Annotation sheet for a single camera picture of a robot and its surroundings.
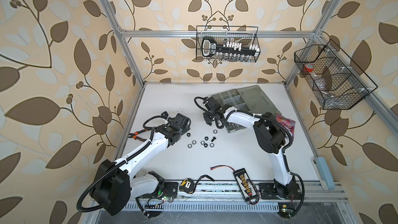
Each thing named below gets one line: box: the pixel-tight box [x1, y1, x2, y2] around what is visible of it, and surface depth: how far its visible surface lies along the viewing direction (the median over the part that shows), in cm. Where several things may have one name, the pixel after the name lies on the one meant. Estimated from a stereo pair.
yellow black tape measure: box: [178, 178, 195, 194], surface depth 75 cm
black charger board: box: [232, 168, 260, 205], surface depth 75 cm
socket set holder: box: [201, 37, 259, 57], surface depth 84 cm
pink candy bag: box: [275, 114, 296, 142], surface depth 96 cm
